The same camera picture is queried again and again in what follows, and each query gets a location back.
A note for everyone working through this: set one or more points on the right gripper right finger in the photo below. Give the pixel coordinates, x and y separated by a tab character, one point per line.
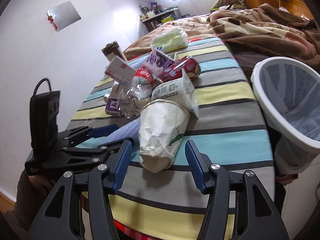
198	167

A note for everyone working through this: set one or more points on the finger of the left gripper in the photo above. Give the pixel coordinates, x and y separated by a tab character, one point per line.
84	156
86	132

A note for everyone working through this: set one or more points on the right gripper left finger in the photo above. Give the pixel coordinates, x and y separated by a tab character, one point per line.
117	167

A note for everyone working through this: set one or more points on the white foam net sleeve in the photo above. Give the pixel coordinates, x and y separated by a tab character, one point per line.
130	130

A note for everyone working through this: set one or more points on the purple white medicine box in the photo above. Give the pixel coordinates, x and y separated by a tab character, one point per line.
113	99

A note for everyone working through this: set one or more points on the clear plastic bottle red label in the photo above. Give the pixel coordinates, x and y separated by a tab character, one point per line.
137	94

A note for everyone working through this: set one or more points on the white paper cup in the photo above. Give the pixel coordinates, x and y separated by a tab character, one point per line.
162	127

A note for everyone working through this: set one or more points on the white red small box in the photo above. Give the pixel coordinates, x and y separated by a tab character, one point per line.
120	71

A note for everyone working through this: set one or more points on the red soda can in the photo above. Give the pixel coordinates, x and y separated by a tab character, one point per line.
174	71

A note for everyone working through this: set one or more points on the purple grape juice carton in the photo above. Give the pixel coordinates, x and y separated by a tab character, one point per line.
157	61

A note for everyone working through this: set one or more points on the white trash bin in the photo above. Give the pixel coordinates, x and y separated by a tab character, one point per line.
288	93

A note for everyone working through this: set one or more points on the striped table cloth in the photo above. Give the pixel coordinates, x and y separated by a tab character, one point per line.
229	128

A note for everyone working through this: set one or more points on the brown beige travel mug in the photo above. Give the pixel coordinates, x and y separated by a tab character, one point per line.
111	50

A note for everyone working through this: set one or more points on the yellow tissue pack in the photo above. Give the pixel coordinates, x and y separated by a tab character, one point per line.
170	41

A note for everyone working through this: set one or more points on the cluttered shelf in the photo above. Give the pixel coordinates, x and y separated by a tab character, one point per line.
152	19

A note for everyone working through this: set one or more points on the brown fleece blanket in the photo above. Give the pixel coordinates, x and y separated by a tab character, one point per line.
263	30

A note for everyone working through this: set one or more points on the brown teddy bear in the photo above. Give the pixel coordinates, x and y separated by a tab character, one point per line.
232	4

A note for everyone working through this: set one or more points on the wooden headboard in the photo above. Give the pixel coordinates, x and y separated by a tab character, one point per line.
296	7

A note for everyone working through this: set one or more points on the silver wall mirror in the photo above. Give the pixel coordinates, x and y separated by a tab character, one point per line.
62	15

